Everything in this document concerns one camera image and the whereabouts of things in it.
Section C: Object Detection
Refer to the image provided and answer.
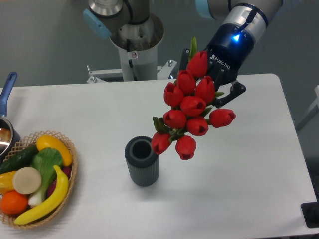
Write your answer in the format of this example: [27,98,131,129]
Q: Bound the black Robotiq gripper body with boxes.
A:
[205,23,255,90]

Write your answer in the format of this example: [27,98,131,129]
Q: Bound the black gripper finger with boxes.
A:
[213,80,246,108]
[178,48,190,74]

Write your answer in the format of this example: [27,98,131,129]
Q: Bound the red tulip bouquet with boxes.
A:
[151,37,236,160]

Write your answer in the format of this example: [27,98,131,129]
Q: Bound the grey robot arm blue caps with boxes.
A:
[83,0,283,107]

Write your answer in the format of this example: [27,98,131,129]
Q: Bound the dark grey ribbed vase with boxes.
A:
[125,136,160,187]

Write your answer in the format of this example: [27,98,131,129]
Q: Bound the black device at table edge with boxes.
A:
[301,202,319,228]

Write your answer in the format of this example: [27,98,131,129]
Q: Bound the red plastic radish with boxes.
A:
[46,166,72,197]

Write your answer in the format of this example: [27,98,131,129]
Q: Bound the yellow plastic squash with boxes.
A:
[36,135,73,167]

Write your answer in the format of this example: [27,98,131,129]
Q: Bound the green plastic bok choy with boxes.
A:
[28,147,63,207]

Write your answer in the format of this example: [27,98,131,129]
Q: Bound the woven wicker basket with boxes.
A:
[0,130,78,229]

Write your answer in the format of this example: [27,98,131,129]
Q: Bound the green plastic cucumber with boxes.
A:
[0,145,38,174]

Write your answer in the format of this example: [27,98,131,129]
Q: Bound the yellow plastic banana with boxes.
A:
[14,165,69,225]

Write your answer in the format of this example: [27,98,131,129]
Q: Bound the beige round disc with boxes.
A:
[12,167,42,195]

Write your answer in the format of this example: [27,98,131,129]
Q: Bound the yellow plastic pepper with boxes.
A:
[0,171,16,195]

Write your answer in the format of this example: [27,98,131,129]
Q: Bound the orange plastic fruit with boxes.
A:
[0,191,28,215]

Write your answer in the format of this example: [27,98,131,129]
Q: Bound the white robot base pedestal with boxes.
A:
[86,13,178,84]

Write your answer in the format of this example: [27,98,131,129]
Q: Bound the white frame at right edge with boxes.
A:
[295,85,319,133]

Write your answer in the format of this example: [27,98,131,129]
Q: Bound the blue handled saucepan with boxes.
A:
[0,72,20,164]

